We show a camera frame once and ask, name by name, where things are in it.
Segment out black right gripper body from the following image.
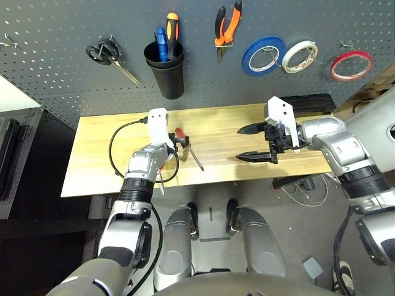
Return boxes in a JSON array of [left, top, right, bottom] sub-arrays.
[[264, 121, 297, 164]]

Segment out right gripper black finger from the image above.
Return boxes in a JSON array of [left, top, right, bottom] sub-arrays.
[[235, 150, 275, 165], [236, 121, 268, 135]]

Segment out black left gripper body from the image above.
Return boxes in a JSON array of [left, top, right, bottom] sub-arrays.
[[168, 133, 184, 154]]

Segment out red handled screwdriver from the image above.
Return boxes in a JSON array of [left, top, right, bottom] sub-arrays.
[[175, 126, 204, 172]]

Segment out red handled scissors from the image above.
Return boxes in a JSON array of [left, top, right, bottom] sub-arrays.
[[155, 165, 166, 196]]

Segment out orange black pliers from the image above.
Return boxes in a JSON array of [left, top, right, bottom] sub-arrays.
[[214, 0, 243, 64]]

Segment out red tape roll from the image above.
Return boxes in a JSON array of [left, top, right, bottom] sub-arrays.
[[330, 51, 374, 83]]

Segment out black plastic cup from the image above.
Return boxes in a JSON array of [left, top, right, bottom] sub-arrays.
[[143, 41, 185, 101]]

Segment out blue tape roll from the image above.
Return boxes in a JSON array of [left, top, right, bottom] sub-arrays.
[[241, 36, 288, 77]]

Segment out white tape roll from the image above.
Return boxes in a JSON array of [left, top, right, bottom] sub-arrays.
[[281, 39, 318, 75]]

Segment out silver right robot leg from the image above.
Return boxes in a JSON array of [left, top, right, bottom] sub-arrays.
[[226, 199, 288, 278]]

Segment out silver robot leg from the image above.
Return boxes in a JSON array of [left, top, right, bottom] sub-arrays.
[[153, 202, 200, 292], [226, 199, 288, 278]]

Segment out silver left robot leg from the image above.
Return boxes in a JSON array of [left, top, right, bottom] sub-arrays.
[[153, 202, 200, 292]]

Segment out brown cardboard box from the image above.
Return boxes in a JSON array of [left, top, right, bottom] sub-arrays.
[[335, 61, 395, 113]]

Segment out orange black screwdriver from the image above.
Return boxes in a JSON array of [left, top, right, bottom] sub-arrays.
[[165, 12, 180, 61]]

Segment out grey floor pedal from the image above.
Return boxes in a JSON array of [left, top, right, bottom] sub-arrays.
[[301, 256, 324, 280]]

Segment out grey robot torso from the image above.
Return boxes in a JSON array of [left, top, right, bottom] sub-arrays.
[[152, 271, 340, 296]]

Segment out white black sneaker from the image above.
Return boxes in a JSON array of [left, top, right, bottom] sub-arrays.
[[331, 260, 356, 295]]

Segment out black equipment case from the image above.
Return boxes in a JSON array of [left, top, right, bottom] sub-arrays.
[[0, 107, 44, 220]]

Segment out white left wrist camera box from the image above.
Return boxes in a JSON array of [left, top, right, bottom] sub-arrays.
[[146, 107, 175, 152]]

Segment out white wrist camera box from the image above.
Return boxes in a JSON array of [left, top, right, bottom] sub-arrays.
[[146, 107, 175, 152], [264, 96, 302, 154]]

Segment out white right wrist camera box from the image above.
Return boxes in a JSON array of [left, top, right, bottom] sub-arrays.
[[264, 96, 302, 154]]

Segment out black table bracket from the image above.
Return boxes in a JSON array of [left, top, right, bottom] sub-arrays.
[[272, 175, 315, 191], [88, 195, 121, 220]]

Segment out white floor cable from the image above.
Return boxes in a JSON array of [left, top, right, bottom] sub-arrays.
[[282, 174, 330, 207]]

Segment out black handled scissors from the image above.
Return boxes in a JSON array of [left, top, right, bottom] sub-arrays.
[[85, 35, 143, 86]]

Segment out blue handled screwdriver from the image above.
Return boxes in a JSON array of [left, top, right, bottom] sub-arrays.
[[156, 27, 169, 62]]

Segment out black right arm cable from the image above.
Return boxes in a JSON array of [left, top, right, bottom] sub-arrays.
[[296, 140, 356, 296]]

